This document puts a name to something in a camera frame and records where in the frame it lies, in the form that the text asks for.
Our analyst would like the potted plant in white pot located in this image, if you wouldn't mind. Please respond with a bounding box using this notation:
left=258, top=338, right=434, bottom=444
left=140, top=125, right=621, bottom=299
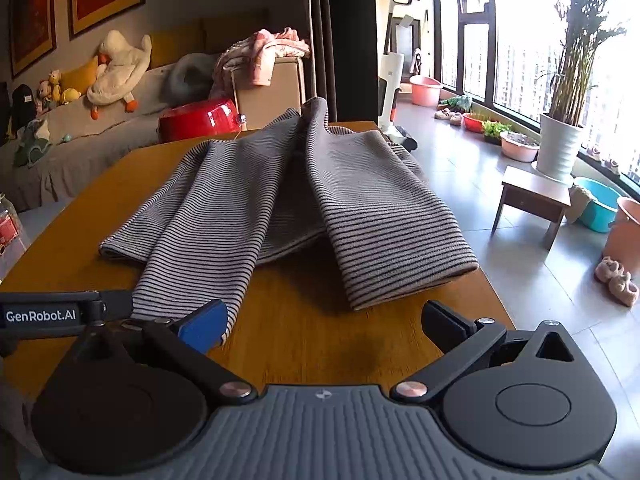
left=535, top=0, right=640, bottom=183

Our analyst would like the grey striped garment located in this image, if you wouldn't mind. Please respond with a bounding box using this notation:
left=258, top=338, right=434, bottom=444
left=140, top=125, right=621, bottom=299
left=98, top=96, right=480, bottom=346

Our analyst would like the blue plastic basin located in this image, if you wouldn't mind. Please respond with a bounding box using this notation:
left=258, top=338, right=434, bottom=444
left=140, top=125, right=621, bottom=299
left=570, top=176, right=623, bottom=233

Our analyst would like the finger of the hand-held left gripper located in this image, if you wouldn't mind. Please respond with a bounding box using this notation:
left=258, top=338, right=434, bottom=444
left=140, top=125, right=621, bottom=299
left=97, top=289, right=138, bottom=325

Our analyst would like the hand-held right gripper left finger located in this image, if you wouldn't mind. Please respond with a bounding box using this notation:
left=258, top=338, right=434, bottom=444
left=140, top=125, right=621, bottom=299
left=65, top=299, right=258, bottom=406

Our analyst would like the dark curtain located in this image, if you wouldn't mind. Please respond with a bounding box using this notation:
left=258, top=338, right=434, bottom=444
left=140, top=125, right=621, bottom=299
left=280, top=0, right=378, bottom=123

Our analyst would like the green plush toy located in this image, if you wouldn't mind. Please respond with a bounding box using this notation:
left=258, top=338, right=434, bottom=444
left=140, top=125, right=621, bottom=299
left=12, top=119, right=53, bottom=168

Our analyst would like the black plush toy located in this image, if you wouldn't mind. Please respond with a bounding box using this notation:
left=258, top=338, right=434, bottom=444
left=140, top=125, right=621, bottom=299
left=10, top=84, right=36, bottom=133

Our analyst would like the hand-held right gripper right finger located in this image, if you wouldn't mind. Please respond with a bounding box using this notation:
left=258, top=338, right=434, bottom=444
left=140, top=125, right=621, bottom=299
left=391, top=300, right=576, bottom=403

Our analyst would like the pink plastic basin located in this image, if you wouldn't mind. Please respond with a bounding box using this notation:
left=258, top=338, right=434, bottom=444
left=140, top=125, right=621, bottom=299
left=409, top=75, right=443, bottom=107

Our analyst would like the pink clothes pile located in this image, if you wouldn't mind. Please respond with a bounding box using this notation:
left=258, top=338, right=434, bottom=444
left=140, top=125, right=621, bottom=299
left=212, top=27, right=311, bottom=98

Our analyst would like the green cloth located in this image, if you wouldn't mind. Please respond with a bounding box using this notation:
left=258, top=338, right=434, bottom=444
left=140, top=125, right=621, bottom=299
left=442, top=93, right=473, bottom=113

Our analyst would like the pink plastic bucket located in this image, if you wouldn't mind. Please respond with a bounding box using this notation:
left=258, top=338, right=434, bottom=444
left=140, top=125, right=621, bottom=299
left=602, top=196, right=640, bottom=273

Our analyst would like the grey cushion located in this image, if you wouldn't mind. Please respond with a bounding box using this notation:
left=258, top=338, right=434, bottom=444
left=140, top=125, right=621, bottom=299
left=162, top=52, right=221, bottom=106

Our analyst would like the small pink plush toy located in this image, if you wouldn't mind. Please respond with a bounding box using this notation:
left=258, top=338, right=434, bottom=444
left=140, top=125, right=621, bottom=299
left=35, top=80, right=54, bottom=113

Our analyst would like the white upright vacuum cleaner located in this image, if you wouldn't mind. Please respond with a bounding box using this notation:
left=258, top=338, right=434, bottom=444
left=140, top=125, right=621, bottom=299
left=375, top=0, right=420, bottom=152

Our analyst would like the cardboard box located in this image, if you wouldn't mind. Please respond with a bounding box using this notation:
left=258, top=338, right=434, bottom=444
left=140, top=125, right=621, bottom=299
left=231, top=56, right=307, bottom=131

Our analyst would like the small red basin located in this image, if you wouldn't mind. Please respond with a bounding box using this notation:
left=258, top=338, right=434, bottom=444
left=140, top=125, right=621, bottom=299
left=462, top=112, right=493, bottom=133

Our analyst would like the sofa with grey cover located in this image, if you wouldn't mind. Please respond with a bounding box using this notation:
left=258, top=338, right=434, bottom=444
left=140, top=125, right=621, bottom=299
left=0, top=7, right=271, bottom=213

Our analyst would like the small wooden stool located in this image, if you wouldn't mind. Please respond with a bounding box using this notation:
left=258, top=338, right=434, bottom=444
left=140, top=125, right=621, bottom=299
left=491, top=165, right=572, bottom=251

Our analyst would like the pink fluffy slipper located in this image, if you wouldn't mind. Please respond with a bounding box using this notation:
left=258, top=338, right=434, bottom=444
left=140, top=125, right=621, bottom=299
left=607, top=272, right=640, bottom=307
left=594, top=256, right=631, bottom=283

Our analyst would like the yellow pillow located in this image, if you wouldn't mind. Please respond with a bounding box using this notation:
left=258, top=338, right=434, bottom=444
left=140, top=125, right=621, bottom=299
left=61, top=56, right=99, bottom=97

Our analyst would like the white duck plush toy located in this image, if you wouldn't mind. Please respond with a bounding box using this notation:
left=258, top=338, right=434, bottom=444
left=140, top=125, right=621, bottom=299
left=86, top=30, right=152, bottom=121

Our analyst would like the pink basin with soil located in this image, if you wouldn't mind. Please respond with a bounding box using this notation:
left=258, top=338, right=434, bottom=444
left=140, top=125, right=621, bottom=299
left=500, top=131, right=541, bottom=162

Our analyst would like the tray of green plants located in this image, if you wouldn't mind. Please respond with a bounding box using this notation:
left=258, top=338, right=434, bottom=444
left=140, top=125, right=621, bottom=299
left=482, top=120, right=513, bottom=144

